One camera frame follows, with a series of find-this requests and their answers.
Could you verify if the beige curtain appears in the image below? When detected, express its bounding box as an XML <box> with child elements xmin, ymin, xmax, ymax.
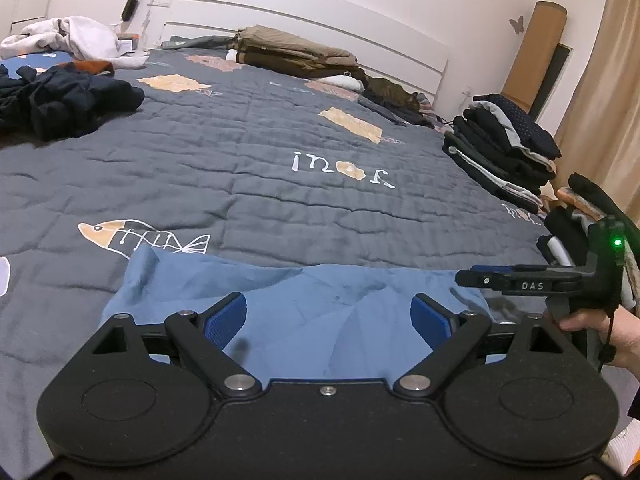
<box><xmin>552</xmin><ymin>0</ymin><xmax>640</xmax><ymax>221</ymax></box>

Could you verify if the stack of folded khaki clothes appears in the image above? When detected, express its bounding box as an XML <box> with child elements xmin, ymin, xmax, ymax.
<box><xmin>235</xmin><ymin>25</ymin><xmax>368</xmax><ymax>81</ymax></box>

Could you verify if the tall stack of dark clothes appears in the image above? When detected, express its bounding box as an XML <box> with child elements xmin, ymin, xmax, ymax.
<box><xmin>442</xmin><ymin>93</ymin><xmax>561</xmax><ymax>213</ymax></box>

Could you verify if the cardboard roll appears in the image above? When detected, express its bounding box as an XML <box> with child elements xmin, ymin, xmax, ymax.
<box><xmin>501</xmin><ymin>1</ymin><xmax>568</xmax><ymax>111</ymax></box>

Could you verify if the blue garment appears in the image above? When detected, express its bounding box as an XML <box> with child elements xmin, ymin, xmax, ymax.
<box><xmin>98</xmin><ymin>244</ymin><xmax>511</xmax><ymax>381</ymax></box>

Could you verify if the camouflage garment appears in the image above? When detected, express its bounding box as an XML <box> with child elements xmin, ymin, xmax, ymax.
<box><xmin>362</xmin><ymin>76</ymin><xmax>436</xmax><ymax>128</ymax></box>

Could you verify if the dark grey garment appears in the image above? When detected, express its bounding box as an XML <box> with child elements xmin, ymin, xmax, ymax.
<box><xmin>162</xmin><ymin>35</ymin><xmax>238</xmax><ymax>52</ymax></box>

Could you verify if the white headboard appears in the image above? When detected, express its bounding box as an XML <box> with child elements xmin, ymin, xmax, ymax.
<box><xmin>162</xmin><ymin>0</ymin><xmax>451</xmax><ymax>111</ymax></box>

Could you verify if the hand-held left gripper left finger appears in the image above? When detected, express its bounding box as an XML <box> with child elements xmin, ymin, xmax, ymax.
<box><xmin>92</xmin><ymin>291</ymin><xmax>263</xmax><ymax>400</ymax></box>

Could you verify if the white folded cloth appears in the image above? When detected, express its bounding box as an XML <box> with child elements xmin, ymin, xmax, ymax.
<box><xmin>320</xmin><ymin>74</ymin><xmax>366</xmax><ymax>92</ymax></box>

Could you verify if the blue patterned pillow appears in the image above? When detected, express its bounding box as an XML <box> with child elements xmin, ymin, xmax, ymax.
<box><xmin>0</xmin><ymin>50</ymin><xmax>76</xmax><ymax>73</ymax></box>

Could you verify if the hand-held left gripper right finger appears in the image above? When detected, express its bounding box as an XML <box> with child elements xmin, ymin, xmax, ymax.
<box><xmin>393</xmin><ymin>294</ymin><xmax>568</xmax><ymax>400</ymax></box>

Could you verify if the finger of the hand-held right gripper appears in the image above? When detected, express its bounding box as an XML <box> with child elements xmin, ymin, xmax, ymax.
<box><xmin>470</xmin><ymin>263</ymin><xmax>551</xmax><ymax>274</ymax></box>
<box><xmin>455</xmin><ymin>265</ymin><xmax>591</xmax><ymax>297</ymax></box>

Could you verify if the pile of white clothes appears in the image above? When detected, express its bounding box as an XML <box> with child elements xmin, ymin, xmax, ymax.
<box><xmin>0</xmin><ymin>16</ymin><xmax>151</xmax><ymax>71</ymax></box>

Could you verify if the pile of navy clothes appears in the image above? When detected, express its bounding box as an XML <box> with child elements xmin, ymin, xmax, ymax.
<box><xmin>0</xmin><ymin>64</ymin><xmax>146</xmax><ymax>142</ymax></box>

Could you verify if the dark framed board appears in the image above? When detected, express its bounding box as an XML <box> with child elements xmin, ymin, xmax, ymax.
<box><xmin>527</xmin><ymin>42</ymin><xmax>572</xmax><ymax>121</ymax></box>

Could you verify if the brown garment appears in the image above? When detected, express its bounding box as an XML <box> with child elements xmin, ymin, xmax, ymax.
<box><xmin>57</xmin><ymin>59</ymin><xmax>116</xmax><ymax>77</ymax></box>

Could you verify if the stack of mixed folded clothes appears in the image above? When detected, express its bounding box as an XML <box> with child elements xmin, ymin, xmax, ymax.
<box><xmin>536</xmin><ymin>172</ymin><xmax>640</xmax><ymax>311</ymax></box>

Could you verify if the grey printed quilt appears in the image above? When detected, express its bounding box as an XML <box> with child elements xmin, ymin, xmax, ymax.
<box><xmin>0</xmin><ymin>47</ymin><xmax>601</xmax><ymax>411</ymax></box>

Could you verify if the person's right hand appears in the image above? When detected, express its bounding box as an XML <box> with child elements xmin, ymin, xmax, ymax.
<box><xmin>542</xmin><ymin>305</ymin><xmax>640</xmax><ymax>378</ymax></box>

